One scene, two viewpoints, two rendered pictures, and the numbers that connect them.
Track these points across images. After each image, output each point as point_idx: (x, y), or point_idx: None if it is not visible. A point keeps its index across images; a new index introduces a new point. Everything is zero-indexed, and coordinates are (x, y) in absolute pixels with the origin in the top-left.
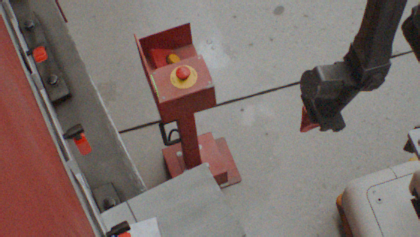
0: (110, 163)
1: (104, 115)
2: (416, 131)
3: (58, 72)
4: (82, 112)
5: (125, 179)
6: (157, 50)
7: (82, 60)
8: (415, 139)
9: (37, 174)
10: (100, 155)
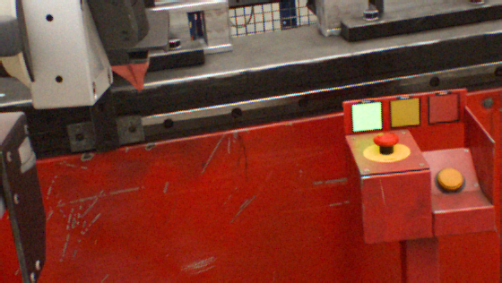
0: (237, 62)
1: (310, 57)
2: (14, 117)
3: (385, 20)
4: (323, 47)
5: (207, 69)
6: (467, 157)
7: (411, 44)
8: (3, 115)
9: None
10: (251, 57)
